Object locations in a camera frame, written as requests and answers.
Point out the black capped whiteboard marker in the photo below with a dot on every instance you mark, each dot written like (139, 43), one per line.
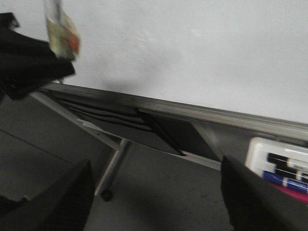
(286, 161)

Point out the taped black whiteboard marker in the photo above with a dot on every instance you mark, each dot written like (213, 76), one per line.
(64, 39)

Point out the white plastic marker tray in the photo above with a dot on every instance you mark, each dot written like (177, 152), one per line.
(256, 159)

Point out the black caster wheel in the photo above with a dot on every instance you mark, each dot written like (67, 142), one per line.
(107, 195)

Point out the blue capped whiteboard marker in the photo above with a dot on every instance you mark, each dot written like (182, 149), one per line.
(285, 182)

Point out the white whiteboard with aluminium frame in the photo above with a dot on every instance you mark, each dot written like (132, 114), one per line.
(242, 63)

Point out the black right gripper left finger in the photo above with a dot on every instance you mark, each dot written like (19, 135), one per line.
(65, 206)

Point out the pink eraser strip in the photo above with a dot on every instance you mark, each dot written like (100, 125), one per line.
(302, 197)

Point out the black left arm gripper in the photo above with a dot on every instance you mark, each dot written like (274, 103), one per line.
(26, 64)

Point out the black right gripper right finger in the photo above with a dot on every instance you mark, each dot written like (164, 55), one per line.
(253, 204)

